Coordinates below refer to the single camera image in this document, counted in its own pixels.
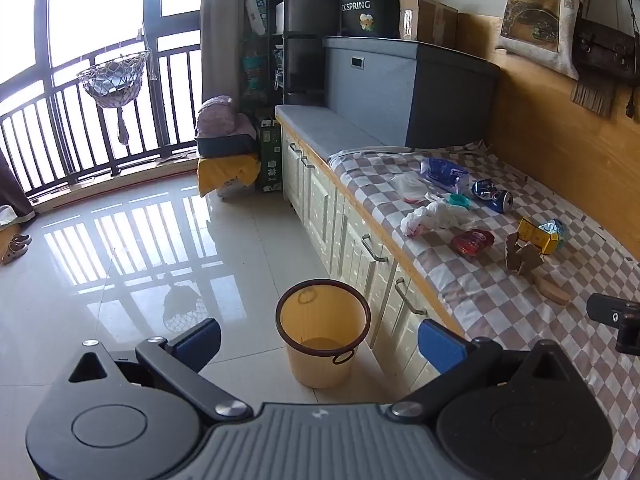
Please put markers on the yellow plastic waste bin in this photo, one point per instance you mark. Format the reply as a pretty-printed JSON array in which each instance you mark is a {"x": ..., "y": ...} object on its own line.
[{"x": 325, "y": 360}]

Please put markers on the yellow carton box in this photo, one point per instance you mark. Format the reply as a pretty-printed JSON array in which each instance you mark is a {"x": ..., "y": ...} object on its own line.
[{"x": 534, "y": 234}]

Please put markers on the teal bottle cap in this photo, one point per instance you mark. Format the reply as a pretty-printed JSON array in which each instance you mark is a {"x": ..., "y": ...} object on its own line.
[{"x": 459, "y": 201}]

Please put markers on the teal label bottle pack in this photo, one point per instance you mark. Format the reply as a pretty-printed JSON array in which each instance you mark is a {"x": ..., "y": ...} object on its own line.
[{"x": 255, "y": 67}]

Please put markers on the pink fabric bundle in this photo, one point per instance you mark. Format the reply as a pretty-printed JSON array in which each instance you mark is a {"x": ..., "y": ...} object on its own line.
[{"x": 220, "y": 117}]

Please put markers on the printed canvas tote bag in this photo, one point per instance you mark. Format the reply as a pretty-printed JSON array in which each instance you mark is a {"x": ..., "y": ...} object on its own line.
[{"x": 540, "y": 10}]

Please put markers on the brown leather bag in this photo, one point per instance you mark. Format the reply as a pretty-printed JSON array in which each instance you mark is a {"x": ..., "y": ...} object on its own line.
[{"x": 605, "y": 50}]

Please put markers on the tan wooden piece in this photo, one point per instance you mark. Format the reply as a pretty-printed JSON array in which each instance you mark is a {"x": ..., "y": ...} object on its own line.
[{"x": 550, "y": 289}]

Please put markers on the brown cardboard box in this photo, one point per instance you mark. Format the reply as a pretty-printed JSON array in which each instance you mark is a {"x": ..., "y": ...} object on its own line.
[{"x": 430, "y": 22}]

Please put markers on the hanging net basket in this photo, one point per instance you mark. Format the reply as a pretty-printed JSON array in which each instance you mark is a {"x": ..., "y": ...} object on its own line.
[{"x": 112, "y": 85}]

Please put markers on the light blue plastic wrapper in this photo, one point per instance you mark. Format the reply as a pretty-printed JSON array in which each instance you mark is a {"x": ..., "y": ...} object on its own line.
[{"x": 560, "y": 230}]

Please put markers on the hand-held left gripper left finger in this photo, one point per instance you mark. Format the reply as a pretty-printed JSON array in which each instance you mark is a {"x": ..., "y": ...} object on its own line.
[{"x": 197, "y": 345}]

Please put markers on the blue white plastic packet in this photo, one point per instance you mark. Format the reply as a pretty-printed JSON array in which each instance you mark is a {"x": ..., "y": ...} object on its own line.
[{"x": 442, "y": 172}]

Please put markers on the green carton box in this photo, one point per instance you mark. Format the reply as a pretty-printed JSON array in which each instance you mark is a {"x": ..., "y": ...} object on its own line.
[{"x": 270, "y": 160}]

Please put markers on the yellow cloth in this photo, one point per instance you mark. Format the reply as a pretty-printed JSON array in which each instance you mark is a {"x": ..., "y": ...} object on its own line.
[{"x": 225, "y": 172}]

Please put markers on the grey bench cushion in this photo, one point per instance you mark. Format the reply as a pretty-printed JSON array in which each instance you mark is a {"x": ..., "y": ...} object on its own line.
[{"x": 320, "y": 127}]

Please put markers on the white tissue roll pack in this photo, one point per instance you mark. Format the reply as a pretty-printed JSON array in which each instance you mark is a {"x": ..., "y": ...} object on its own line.
[{"x": 257, "y": 12}]

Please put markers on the black balcony railing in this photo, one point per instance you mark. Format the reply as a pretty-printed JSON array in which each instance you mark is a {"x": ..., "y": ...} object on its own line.
[{"x": 176, "y": 51}]

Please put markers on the brown fringed woven hanging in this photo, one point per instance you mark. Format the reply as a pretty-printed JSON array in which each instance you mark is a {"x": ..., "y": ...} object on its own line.
[{"x": 595, "y": 95}]

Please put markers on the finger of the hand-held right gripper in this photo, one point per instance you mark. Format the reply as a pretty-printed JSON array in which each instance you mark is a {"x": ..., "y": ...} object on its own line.
[
  {"x": 612, "y": 310},
  {"x": 630, "y": 342}
]

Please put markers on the brown cardboard piece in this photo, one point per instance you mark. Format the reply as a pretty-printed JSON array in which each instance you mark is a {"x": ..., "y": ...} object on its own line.
[{"x": 522, "y": 257}]

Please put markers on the grey curtain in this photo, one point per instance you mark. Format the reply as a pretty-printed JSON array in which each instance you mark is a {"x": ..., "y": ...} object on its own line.
[{"x": 220, "y": 35}]

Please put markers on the clear plastic bag red strip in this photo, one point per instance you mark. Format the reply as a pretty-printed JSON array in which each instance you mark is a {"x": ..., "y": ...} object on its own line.
[{"x": 410, "y": 185}]

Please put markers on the black round flower print box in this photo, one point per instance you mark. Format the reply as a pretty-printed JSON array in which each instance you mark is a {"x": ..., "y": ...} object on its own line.
[{"x": 370, "y": 10}]

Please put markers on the white drawer cabinet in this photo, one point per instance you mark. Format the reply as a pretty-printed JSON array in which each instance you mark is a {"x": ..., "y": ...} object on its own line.
[{"x": 320, "y": 210}]

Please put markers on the dark brown curtain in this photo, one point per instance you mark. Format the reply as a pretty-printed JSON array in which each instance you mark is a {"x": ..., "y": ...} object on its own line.
[{"x": 12, "y": 190}]

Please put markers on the black shelf rack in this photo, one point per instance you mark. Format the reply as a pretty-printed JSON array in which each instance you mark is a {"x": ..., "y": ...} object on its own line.
[{"x": 310, "y": 10}]

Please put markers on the brown white checkered blanket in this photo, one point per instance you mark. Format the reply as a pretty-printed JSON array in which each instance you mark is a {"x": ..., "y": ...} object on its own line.
[{"x": 500, "y": 320}]

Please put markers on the beige shoe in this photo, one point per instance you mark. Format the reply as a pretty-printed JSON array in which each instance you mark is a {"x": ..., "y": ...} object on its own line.
[
  {"x": 21, "y": 239},
  {"x": 12, "y": 253}
]

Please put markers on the red snack packet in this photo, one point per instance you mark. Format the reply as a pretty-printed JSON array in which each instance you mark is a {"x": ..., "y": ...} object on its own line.
[{"x": 472, "y": 242}]

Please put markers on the grey storage box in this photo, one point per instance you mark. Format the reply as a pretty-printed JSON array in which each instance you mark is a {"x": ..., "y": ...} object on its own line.
[{"x": 375, "y": 85}]

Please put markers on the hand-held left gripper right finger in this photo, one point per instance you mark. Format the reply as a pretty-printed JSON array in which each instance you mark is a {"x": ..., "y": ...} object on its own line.
[{"x": 440, "y": 346}]

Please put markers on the crushed blue soda can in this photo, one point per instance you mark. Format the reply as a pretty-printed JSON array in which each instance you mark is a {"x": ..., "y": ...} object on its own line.
[{"x": 490, "y": 194}]

